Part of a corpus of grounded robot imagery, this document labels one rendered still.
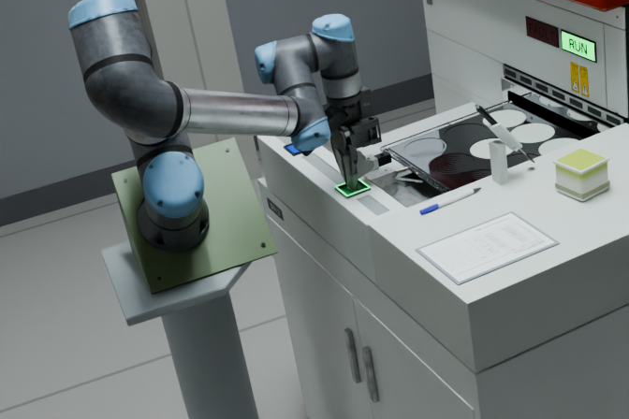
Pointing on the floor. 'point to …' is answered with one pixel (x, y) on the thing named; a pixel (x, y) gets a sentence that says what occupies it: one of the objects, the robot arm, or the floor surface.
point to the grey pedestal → (192, 334)
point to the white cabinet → (427, 350)
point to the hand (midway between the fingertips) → (348, 185)
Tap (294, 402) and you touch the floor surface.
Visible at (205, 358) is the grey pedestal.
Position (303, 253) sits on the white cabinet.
